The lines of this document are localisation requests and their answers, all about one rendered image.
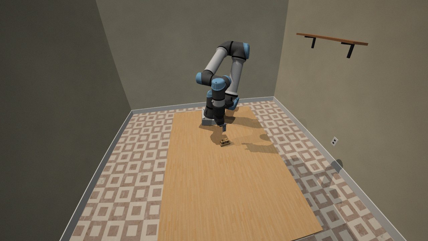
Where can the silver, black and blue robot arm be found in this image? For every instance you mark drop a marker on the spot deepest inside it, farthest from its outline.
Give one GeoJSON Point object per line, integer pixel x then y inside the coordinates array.
{"type": "Point", "coordinates": [223, 87]}

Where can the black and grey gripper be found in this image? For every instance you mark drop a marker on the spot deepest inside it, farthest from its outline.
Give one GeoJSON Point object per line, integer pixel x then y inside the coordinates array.
{"type": "Point", "coordinates": [219, 111]}

